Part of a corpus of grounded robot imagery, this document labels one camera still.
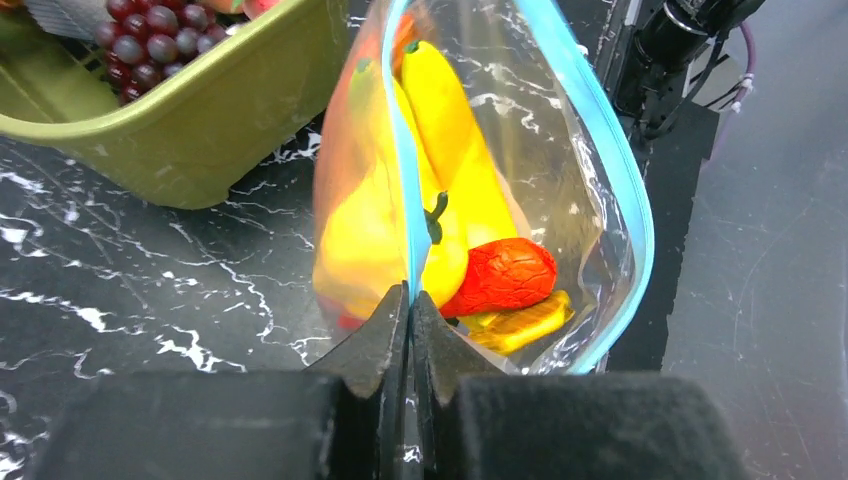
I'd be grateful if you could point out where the olive green plastic bin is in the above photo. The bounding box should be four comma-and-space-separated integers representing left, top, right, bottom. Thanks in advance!
1, 1, 350, 209

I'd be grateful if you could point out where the yellow banana toy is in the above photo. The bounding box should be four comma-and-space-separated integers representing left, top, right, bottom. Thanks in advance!
400, 40, 518, 248

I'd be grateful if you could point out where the red chili toy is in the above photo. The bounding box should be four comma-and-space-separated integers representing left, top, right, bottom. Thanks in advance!
440, 237, 558, 318

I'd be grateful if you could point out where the clear zip top bag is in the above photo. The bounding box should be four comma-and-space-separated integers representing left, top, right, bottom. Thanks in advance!
312, 1, 655, 374

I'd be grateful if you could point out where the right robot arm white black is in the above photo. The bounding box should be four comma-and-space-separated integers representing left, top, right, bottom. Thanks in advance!
614, 1, 763, 141

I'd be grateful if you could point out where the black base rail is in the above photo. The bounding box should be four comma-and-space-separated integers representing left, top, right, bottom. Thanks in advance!
580, 1, 719, 372

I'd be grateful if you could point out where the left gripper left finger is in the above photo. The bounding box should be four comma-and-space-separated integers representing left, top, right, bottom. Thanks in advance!
29, 283, 409, 479

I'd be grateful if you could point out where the yellow bell pepper toy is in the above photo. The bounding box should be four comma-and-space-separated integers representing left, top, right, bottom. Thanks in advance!
312, 58, 472, 323

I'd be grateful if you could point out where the grey fish toy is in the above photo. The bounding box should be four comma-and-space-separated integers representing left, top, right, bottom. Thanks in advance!
23, 0, 112, 42

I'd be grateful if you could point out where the peach toy with leaf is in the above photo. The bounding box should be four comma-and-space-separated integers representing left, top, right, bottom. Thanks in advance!
241, 0, 279, 20

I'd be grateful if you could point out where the purple grape bunch toy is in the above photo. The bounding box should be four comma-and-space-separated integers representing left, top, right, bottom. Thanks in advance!
94, 0, 227, 105

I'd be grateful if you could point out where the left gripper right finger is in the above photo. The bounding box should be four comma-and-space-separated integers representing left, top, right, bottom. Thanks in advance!
411, 294, 748, 479

